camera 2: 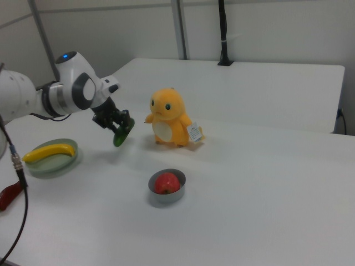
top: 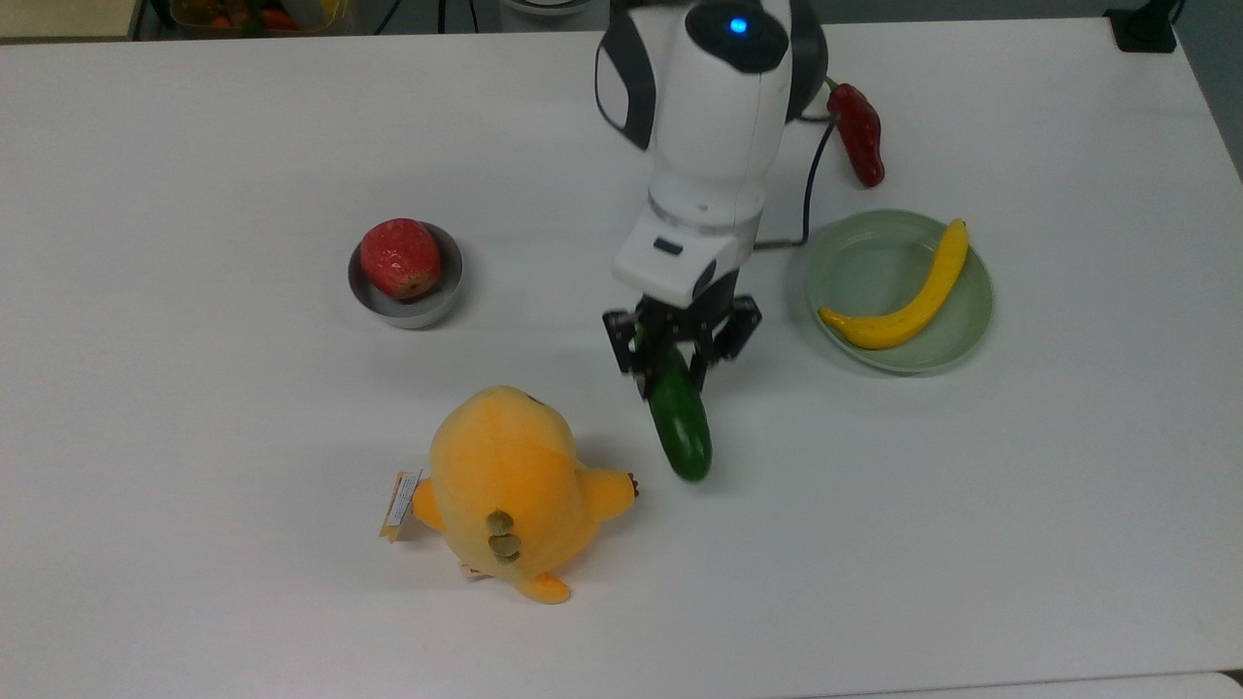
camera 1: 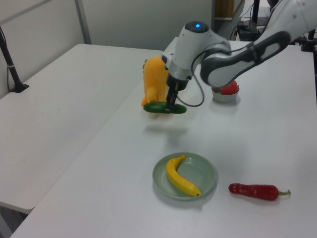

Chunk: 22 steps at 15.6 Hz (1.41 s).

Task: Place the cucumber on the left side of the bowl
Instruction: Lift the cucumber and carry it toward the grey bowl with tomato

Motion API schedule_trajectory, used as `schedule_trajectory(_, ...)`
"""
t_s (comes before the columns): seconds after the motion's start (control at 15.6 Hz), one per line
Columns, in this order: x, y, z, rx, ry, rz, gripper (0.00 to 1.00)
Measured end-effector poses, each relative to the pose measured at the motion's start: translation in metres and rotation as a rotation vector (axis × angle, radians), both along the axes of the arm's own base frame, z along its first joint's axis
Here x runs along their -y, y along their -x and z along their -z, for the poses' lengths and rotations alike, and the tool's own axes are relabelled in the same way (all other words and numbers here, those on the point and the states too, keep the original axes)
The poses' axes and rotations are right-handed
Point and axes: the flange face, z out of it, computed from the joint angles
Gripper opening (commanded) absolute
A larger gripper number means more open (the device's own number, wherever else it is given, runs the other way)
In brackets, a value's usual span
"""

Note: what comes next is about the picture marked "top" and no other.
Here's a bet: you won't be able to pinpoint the clear box of toy food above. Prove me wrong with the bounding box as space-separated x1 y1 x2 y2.
169 0 356 36

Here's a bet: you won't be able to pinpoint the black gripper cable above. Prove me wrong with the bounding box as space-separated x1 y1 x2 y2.
756 114 842 250

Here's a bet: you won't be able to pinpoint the orange plush dinosaur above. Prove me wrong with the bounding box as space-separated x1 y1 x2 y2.
378 384 641 606

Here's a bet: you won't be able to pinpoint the light green plate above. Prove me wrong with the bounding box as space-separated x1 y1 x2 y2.
803 208 995 376

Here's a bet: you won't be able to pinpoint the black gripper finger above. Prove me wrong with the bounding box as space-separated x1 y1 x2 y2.
602 307 655 400
687 294 763 395

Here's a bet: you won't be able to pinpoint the yellow banana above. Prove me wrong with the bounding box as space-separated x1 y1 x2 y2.
817 217 971 351

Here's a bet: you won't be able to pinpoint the red apple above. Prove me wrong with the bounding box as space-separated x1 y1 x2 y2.
359 217 443 301

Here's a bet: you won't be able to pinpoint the black stand base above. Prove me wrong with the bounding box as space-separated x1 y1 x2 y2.
1104 0 1182 54

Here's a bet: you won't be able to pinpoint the green cucumber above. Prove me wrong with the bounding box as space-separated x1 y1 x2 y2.
636 328 714 483

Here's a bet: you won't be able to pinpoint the red chili pepper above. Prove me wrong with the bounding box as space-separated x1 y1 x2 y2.
824 77 887 190

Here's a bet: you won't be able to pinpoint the small metal bowl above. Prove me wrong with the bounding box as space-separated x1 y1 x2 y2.
347 219 465 331

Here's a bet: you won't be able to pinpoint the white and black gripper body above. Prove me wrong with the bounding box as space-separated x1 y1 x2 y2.
613 194 764 337

